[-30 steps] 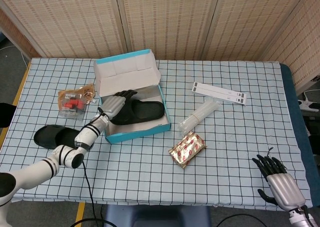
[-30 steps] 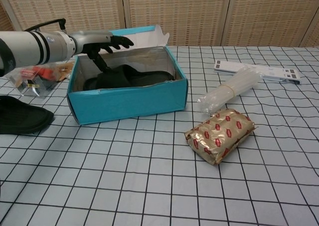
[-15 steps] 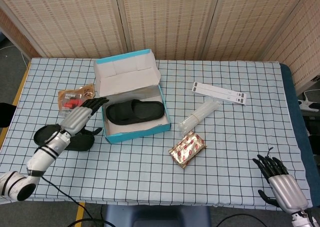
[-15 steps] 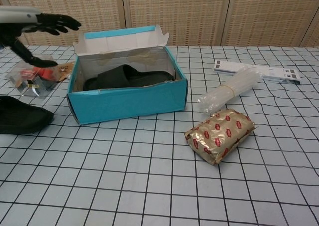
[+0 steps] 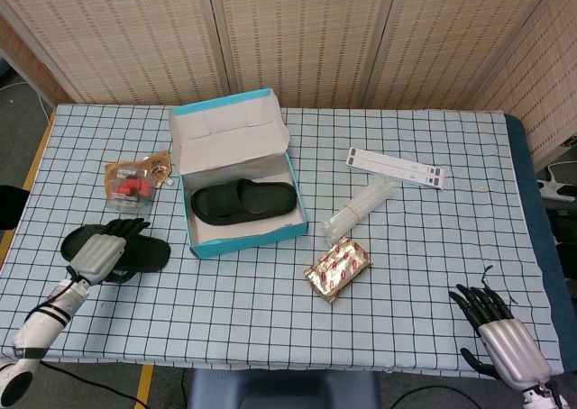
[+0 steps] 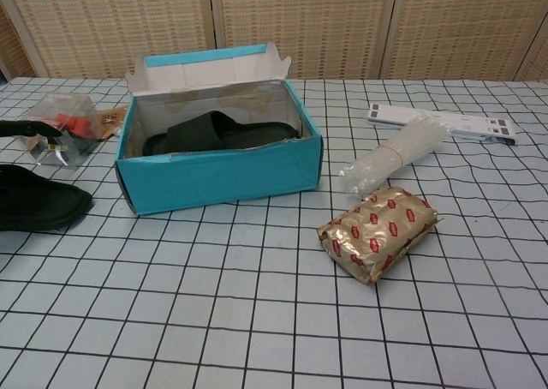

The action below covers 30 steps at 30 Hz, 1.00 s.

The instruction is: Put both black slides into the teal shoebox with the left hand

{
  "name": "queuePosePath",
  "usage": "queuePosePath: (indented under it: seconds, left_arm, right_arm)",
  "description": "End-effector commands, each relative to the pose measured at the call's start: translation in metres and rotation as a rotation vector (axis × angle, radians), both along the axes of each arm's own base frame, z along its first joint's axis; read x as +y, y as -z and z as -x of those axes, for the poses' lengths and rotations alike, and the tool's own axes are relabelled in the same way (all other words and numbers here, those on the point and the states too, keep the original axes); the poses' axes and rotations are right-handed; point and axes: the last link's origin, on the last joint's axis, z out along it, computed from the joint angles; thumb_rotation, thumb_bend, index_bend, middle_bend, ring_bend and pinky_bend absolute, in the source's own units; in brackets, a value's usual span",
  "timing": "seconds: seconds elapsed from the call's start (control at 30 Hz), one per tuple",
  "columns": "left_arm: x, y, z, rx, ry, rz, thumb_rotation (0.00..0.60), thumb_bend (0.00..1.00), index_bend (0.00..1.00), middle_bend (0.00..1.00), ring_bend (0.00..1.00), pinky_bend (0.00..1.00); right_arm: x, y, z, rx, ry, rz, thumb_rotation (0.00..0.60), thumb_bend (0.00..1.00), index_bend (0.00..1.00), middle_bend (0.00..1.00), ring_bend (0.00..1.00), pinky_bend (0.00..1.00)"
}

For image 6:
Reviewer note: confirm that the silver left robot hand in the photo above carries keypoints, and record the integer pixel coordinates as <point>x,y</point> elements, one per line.
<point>30,128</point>

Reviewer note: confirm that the black shoe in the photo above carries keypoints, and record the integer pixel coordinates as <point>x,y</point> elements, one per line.
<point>38,202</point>
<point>192,137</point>

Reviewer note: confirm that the blue cardboard shoe box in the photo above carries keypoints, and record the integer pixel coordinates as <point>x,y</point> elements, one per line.
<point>214,179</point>

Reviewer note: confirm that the brown plastic packet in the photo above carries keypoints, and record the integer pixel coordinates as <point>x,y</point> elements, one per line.
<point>112,117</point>

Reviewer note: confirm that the blue checked tablecloth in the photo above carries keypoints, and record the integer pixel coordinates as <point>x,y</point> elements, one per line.
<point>240,303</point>

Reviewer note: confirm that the bamboo folding screen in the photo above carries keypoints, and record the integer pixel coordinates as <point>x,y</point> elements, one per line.
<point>342,25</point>

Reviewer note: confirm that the clear plastic wrapped tube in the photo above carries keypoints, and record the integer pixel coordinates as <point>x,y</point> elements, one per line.
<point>394,153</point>

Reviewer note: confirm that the gold foil packet red print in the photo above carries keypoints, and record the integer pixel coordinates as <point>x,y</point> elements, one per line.
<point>381,230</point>

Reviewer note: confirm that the white flat strip pack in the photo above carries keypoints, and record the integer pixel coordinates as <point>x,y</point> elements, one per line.
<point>466,125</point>

